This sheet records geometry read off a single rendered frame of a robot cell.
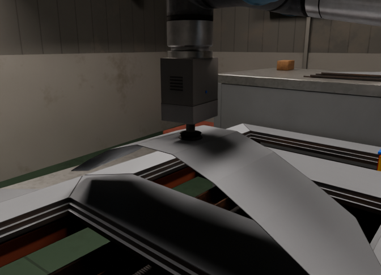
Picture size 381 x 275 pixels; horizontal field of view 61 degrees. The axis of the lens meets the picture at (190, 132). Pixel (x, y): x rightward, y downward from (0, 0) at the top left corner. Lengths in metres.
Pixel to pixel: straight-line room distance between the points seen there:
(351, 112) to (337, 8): 0.79
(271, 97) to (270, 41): 2.96
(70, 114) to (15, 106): 0.58
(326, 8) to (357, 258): 0.35
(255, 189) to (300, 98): 0.89
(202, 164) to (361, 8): 0.30
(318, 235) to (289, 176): 0.11
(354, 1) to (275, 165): 0.26
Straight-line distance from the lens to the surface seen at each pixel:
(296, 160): 1.02
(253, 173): 0.51
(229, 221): 0.65
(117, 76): 4.01
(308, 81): 1.32
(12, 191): 1.03
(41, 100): 3.45
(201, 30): 0.53
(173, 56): 0.53
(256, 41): 4.40
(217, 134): 0.60
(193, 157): 0.49
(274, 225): 0.45
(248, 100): 1.45
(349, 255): 0.51
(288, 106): 1.37
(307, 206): 0.52
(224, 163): 0.50
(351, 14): 0.53
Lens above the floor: 1.17
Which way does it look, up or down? 15 degrees down
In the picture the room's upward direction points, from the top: straight up
